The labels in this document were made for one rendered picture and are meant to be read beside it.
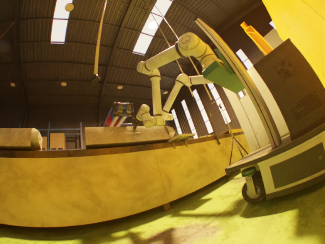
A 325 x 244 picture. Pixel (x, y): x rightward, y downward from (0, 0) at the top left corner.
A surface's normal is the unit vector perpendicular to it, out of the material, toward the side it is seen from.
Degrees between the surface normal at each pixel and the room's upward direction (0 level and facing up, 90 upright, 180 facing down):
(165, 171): 90
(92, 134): 80
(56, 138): 90
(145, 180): 90
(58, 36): 169
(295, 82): 90
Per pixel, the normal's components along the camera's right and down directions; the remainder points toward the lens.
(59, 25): 0.35, 0.79
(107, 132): 0.45, -0.59
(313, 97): -0.79, -0.02
